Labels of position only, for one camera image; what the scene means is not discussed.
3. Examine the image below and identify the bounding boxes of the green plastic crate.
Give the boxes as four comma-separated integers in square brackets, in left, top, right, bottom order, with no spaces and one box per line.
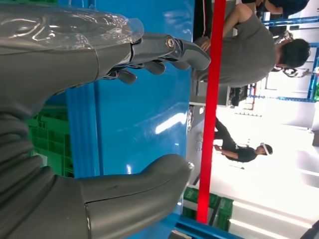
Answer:
[26,105,75,179]

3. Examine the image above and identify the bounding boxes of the red barrier tape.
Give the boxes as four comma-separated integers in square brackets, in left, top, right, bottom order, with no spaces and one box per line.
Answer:
[196,0,227,225]

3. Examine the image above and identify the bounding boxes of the seated person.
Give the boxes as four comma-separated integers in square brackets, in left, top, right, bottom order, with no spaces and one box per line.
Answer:
[192,0,311,88]

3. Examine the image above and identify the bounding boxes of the person wearing white headset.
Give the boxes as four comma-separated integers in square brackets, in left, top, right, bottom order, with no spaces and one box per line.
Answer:
[213,117,274,164]

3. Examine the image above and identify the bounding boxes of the stacked green plastic crates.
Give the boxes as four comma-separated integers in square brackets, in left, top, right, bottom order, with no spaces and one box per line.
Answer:
[182,186,235,232]

